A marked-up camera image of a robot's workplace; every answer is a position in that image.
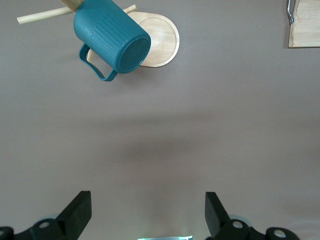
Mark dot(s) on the wooden mug rack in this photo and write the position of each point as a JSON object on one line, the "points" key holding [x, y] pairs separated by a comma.
{"points": [[163, 37]]}

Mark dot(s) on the teal mug yellow inside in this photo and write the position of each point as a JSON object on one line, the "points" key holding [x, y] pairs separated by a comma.
{"points": [[112, 35]]}

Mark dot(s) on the wooden cutting board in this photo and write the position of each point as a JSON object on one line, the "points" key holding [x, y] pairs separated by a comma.
{"points": [[307, 27]]}

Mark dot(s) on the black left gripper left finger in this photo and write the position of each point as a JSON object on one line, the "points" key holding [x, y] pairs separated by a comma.
{"points": [[72, 220]]}

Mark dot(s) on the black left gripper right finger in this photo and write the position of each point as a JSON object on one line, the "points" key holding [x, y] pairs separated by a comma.
{"points": [[217, 220]]}

